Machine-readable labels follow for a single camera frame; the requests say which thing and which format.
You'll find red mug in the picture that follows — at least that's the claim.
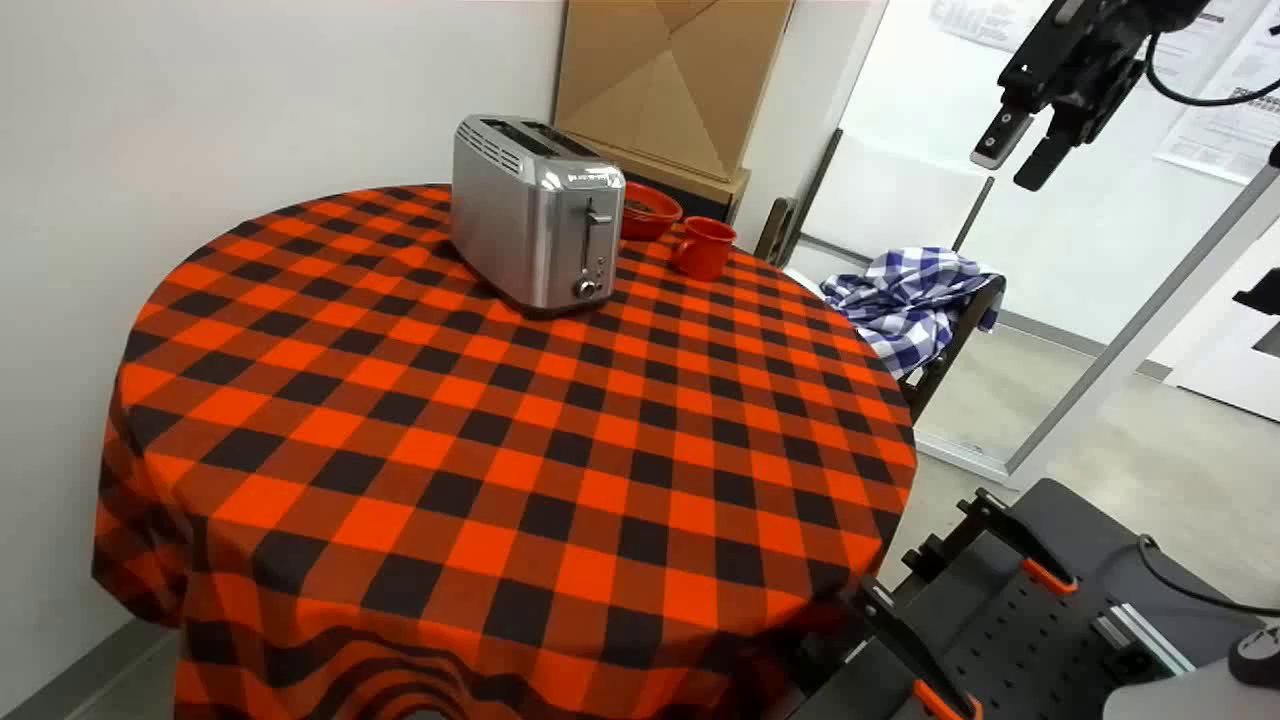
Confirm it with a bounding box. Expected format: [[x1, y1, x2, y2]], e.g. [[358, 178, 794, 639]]
[[667, 214, 742, 286]]

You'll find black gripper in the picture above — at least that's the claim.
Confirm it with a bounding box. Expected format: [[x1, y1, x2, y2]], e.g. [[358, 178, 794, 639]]
[[970, 0, 1154, 197]]

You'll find blue white checked cloth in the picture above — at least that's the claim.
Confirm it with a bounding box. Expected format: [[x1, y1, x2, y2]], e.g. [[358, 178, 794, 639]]
[[817, 246, 1003, 386]]

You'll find orange clamp handle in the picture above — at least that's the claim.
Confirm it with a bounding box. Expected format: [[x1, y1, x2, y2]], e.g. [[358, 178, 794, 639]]
[[908, 678, 988, 720], [1020, 556, 1085, 604]]

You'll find black orange equipment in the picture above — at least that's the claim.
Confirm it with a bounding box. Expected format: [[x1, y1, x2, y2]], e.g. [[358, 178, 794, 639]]
[[794, 476, 1280, 720]]

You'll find black frame chair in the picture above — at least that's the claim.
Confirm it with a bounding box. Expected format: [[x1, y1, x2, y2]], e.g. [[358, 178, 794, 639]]
[[751, 124, 1014, 426]]

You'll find white text poster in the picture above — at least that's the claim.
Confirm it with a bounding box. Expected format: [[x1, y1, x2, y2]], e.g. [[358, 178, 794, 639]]
[[1154, 0, 1280, 187]]

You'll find red black checked tablecloth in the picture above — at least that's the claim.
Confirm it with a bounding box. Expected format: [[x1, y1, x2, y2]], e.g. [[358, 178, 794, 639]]
[[90, 181, 921, 720]]

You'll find black cable on cart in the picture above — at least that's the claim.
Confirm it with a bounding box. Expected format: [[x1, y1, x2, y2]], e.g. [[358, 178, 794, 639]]
[[1133, 534, 1280, 619]]

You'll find white metal frame post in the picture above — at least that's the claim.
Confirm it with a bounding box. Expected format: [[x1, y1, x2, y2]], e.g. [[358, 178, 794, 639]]
[[1003, 139, 1280, 490]]

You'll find silver aluminium rail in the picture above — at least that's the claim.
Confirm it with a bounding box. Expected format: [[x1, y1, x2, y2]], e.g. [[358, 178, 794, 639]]
[[1087, 601, 1202, 679]]

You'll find red bowl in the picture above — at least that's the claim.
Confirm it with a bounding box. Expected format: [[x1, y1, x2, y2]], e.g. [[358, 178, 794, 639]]
[[621, 181, 688, 246]]

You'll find white poster with green circle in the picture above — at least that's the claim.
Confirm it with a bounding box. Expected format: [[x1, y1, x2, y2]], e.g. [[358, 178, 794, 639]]
[[930, 0, 1059, 57]]

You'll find silver two-slot toaster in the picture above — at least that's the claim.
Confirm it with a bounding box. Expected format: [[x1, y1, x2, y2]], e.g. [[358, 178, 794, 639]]
[[450, 114, 627, 316]]

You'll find brown cardboard box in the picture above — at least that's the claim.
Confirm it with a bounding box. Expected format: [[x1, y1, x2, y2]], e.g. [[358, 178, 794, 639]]
[[548, 0, 799, 207]]

